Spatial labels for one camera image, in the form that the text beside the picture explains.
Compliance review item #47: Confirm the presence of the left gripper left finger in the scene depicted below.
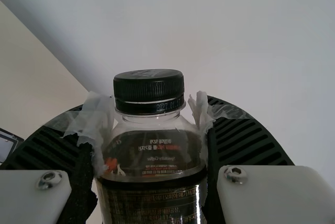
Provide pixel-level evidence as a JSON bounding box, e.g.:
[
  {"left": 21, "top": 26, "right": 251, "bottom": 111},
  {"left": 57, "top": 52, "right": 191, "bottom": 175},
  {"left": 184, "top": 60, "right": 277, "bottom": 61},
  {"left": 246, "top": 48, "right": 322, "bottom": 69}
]
[{"left": 0, "top": 90, "right": 116, "bottom": 224}]

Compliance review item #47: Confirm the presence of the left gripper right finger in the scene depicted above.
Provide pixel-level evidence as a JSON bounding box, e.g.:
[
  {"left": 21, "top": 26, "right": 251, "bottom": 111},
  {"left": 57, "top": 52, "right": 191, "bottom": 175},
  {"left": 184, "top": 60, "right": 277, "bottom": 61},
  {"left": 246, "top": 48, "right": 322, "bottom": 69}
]
[{"left": 187, "top": 90, "right": 335, "bottom": 224}]

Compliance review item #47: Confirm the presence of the dark coffee bottle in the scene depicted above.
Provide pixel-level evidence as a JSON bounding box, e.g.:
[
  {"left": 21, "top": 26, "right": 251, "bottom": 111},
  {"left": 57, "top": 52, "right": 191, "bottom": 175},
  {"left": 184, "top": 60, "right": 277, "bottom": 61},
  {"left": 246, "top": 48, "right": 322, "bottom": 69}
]
[{"left": 95, "top": 68, "right": 209, "bottom": 224}]

